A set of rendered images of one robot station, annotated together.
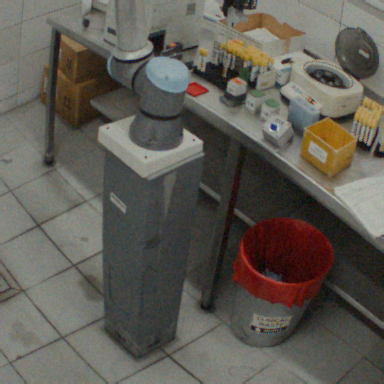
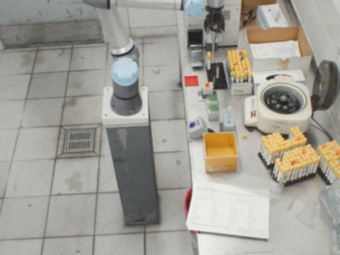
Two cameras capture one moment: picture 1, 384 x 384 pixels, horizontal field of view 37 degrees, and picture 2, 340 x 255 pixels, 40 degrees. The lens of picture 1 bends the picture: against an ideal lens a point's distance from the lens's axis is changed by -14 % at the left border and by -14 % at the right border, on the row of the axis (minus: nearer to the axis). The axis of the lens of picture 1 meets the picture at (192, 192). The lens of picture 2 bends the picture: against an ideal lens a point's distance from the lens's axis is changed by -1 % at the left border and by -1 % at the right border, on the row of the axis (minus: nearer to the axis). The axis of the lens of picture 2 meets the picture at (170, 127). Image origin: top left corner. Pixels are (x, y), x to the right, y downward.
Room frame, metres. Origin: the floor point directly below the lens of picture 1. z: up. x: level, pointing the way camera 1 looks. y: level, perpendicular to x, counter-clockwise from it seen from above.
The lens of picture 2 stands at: (0.59, -1.16, 2.43)
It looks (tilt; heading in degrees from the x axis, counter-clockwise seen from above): 48 degrees down; 48
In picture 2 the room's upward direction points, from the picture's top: 3 degrees counter-clockwise
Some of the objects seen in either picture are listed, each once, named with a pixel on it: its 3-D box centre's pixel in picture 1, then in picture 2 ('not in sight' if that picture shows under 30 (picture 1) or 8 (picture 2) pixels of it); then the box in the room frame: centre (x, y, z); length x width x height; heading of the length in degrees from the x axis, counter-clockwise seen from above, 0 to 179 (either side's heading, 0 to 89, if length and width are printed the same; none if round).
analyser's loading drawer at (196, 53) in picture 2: (166, 55); (196, 49); (1.99, 0.16, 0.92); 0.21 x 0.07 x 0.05; 48
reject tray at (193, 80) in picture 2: (194, 89); (191, 81); (1.83, 0.04, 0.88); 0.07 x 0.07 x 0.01; 48
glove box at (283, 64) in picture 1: (293, 66); (278, 82); (2.07, -0.31, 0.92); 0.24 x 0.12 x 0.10; 138
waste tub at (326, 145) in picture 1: (329, 147); (220, 152); (1.56, -0.39, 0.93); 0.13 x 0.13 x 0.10; 47
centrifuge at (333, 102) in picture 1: (323, 88); (278, 107); (1.92, -0.41, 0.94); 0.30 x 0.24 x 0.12; 129
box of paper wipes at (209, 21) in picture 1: (209, 12); (272, 15); (2.48, 0.04, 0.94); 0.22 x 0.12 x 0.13; 52
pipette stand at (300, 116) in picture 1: (303, 117); (228, 125); (1.70, -0.31, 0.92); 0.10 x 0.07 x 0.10; 43
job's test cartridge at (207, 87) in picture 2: (236, 89); (207, 90); (1.80, -0.09, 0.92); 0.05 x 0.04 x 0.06; 136
